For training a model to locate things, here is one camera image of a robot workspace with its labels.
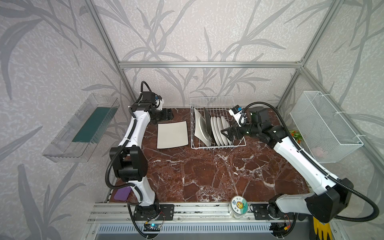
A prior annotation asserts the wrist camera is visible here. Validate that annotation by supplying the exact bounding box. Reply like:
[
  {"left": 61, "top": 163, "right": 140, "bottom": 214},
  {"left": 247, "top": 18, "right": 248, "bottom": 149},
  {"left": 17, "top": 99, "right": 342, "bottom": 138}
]
[
  {"left": 229, "top": 105, "right": 247, "bottom": 127},
  {"left": 155, "top": 95, "right": 164, "bottom": 111}
]

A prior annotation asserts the white wire dish rack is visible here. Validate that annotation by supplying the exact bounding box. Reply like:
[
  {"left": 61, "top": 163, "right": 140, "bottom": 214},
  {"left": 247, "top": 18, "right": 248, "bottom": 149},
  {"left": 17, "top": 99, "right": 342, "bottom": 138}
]
[{"left": 190, "top": 96, "right": 246, "bottom": 150}]

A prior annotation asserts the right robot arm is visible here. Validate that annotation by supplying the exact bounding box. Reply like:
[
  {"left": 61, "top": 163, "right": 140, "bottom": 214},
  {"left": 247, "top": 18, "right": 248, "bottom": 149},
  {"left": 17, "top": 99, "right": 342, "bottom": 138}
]
[{"left": 221, "top": 102, "right": 380, "bottom": 223}]

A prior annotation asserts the round white plate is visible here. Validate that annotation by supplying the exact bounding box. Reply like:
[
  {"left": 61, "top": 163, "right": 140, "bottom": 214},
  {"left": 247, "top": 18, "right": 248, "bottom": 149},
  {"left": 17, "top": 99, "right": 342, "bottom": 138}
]
[
  {"left": 213, "top": 117, "right": 225, "bottom": 146},
  {"left": 221, "top": 116, "right": 233, "bottom": 146},
  {"left": 211, "top": 117, "right": 221, "bottom": 146},
  {"left": 216, "top": 116, "right": 230, "bottom": 146}
]

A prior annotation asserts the clear plastic wall shelf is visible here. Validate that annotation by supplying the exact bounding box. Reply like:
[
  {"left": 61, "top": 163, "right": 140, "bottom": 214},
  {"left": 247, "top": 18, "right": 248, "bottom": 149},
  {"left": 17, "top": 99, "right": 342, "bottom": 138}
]
[{"left": 43, "top": 94, "right": 120, "bottom": 163}]

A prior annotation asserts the right circuit board wiring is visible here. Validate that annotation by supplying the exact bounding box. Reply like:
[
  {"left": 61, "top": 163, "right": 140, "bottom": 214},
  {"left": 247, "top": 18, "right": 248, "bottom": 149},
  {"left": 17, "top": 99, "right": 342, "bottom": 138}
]
[{"left": 269, "top": 222, "right": 292, "bottom": 238}]

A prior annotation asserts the white square plate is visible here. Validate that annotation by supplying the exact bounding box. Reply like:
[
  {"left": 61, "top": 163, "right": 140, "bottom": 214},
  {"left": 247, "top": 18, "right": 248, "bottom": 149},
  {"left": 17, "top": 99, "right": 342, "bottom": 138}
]
[
  {"left": 157, "top": 121, "right": 189, "bottom": 149},
  {"left": 194, "top": 109, "right": 211, "bottom": 147}
]

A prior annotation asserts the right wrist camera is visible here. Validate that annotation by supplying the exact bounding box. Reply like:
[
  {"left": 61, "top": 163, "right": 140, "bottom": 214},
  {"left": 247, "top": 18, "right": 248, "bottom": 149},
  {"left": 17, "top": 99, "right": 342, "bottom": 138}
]
[{"left": 229, "top": 105, "right": 247, "bottom": 127}]

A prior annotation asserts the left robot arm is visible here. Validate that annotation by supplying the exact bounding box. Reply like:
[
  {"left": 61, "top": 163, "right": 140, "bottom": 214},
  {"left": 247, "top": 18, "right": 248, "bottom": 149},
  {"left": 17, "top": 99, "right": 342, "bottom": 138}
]
[{"left": 105, "top": 81, "right": 174, "bottom": 215}]

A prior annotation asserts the white mesh wall basket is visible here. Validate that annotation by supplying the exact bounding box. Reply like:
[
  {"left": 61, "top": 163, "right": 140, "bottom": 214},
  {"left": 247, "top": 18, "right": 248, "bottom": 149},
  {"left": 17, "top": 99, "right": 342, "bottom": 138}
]
[{"left": 290, "top": 91, "right": 364, "bottom": 164}]

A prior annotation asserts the black square plate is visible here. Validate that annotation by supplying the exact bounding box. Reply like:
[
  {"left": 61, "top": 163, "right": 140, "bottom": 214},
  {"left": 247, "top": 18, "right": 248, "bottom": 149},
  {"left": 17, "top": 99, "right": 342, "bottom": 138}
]
[{"left": 204, "top": 108, "right": 215, "bottom": 146}]

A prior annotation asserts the left circuit board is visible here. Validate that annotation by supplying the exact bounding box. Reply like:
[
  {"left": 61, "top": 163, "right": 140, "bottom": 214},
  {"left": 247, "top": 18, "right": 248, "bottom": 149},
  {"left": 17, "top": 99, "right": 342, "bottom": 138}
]
[{"left": 144, "top": 222, "right": 163, "bottom": 232}]

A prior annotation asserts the aluminium frame rail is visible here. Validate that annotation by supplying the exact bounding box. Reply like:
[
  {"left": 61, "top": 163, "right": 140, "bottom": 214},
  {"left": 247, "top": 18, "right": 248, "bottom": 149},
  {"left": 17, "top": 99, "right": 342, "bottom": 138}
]
[{"left": 119, "top": 61, "right": 301, "bottom": 69}]

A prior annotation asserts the yellow work glove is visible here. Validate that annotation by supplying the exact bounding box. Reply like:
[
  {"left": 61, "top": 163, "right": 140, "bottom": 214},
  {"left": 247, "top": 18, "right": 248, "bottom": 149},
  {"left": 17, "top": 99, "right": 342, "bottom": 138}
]
[{"left": 312, "top": 217, "right": 333, "bottom": 240}]

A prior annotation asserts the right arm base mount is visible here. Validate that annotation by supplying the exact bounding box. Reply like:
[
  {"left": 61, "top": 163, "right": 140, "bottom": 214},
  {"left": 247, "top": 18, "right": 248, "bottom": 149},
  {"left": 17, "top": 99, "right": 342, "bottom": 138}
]
[{"left": 250, "top": 204, "right": 295, "bottom": 221}]

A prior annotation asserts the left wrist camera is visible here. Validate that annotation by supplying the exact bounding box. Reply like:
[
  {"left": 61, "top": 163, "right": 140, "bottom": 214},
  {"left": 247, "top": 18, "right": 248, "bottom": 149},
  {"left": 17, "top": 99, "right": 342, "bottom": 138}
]
[{"left": 155, "top": 95, "right": 164, "bottom": 111}]

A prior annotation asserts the green sponge mat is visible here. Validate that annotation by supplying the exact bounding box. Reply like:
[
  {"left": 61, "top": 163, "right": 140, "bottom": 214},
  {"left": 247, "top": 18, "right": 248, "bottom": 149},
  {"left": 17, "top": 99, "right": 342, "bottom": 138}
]
[{"left": 72, "top": 107, "right": 118, "bottom": 144}]

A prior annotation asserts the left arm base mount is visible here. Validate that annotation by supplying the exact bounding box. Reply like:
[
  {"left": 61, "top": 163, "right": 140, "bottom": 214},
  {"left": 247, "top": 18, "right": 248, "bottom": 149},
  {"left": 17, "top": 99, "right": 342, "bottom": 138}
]
[{"left": 134, "top": 204, "right": 175, "bottom": 221}]

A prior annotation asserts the potted artificial plant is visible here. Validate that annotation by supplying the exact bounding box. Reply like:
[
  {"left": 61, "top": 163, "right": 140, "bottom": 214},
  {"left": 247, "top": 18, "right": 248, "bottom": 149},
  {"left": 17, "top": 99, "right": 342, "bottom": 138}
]
[{"left": 290, "top": 130, "right": 304, "bottom": 145}]

